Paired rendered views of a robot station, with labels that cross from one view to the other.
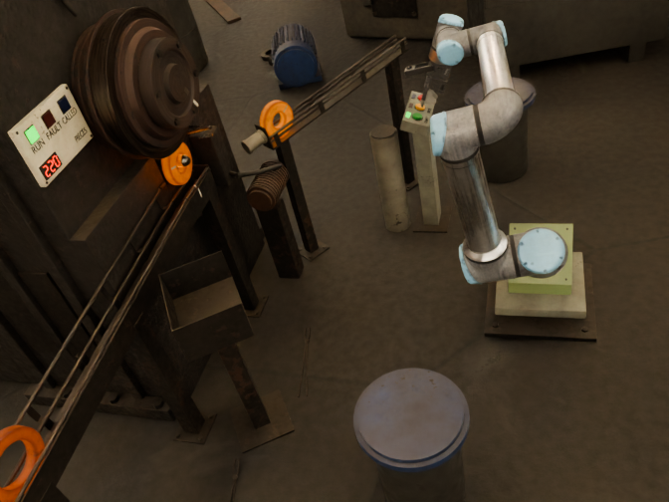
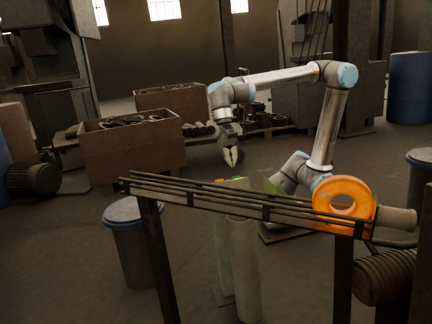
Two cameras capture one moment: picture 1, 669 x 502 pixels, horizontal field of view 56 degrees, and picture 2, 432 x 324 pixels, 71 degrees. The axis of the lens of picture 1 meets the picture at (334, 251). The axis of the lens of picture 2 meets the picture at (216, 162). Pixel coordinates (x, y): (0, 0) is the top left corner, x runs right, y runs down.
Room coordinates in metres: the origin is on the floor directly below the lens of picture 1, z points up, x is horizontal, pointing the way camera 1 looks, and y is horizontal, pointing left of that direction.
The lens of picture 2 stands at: (3.00, 0.50, 1.12)
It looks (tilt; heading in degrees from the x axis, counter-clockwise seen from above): 19 degrees down; 235
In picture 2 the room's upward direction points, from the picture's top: 7 degrees counter-clockwise
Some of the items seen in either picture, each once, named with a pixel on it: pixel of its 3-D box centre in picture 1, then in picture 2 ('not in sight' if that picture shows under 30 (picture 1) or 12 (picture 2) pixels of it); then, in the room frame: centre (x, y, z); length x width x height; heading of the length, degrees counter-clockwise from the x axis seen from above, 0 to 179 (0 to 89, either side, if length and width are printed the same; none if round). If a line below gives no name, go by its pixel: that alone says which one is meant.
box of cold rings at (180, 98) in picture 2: not in sight; (171, 111); (0.77, -3.75, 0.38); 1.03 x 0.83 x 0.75; 159
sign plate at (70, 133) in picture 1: (54, 134); not in sight; (1.71, 0.69, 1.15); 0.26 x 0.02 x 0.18; 156
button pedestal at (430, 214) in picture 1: (426, 165); (225, 238); (2.30, -0.49, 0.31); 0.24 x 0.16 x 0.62; 156
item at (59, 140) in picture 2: not in sight; (76, 123); (2.17, -3.82, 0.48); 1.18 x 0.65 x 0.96; 76
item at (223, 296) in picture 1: (234, 365); not in sight; (1.40, 0.41, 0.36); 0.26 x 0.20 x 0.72; 11
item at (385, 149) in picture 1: (390, 180); (245, 266); (2.33, -0.33, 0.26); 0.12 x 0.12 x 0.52
